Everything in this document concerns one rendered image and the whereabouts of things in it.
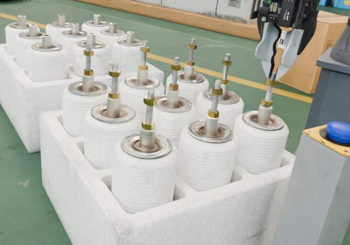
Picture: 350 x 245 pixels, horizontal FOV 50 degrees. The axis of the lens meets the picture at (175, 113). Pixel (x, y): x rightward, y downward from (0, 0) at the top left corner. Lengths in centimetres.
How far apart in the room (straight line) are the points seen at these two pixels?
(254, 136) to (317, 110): 41
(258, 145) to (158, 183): 21
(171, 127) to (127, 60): 44
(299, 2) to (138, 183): 34
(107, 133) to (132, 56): 48
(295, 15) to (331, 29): 107
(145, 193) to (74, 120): 25
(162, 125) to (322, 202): 29
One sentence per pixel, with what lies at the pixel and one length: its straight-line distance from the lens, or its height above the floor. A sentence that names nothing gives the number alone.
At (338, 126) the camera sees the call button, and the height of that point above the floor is 33.
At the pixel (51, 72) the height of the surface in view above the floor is 20.
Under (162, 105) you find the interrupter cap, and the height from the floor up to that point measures 25.
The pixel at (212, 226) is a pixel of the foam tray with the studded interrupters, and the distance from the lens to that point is 62.
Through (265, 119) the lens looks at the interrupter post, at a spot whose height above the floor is 26.
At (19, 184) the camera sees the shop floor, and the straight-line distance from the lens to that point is 92.
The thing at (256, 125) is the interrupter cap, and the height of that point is 25.
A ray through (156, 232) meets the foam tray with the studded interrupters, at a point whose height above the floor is 16.
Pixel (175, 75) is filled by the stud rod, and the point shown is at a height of 31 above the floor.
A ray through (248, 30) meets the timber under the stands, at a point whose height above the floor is 5.
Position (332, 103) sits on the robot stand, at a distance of 103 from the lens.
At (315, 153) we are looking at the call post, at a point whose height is 29.
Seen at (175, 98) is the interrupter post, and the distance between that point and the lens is 69.
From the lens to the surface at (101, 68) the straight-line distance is 103.
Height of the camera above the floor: 53
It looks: 24 degrees down
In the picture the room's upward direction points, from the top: 7 degrees clockwise
